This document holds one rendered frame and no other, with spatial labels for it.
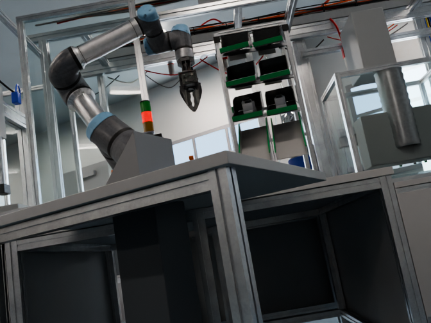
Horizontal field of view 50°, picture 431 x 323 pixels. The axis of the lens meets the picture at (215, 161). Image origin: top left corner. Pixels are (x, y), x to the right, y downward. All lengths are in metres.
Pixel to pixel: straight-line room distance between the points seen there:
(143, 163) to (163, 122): 4.73
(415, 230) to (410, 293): 0.82
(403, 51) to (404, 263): 3.50
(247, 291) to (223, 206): 0.18
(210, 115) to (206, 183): 4.73
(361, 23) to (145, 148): 1.96
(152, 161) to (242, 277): 0.57
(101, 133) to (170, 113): 4.56
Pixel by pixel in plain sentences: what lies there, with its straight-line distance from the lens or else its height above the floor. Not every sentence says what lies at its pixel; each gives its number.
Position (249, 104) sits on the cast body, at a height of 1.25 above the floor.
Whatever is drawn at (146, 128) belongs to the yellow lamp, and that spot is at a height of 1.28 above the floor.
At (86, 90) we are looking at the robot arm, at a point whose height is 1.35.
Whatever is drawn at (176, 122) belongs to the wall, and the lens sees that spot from 5.98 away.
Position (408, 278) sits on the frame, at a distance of 1.85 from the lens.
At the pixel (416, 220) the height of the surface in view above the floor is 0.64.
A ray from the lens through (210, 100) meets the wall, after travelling 5.76.
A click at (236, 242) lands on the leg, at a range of 0.97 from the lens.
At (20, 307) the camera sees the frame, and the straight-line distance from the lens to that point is 1.93.
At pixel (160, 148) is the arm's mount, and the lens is 1.46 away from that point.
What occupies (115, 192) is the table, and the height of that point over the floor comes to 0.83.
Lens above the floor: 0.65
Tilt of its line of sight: 11 degrees up
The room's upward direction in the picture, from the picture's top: 10 degrees counter-clockwise
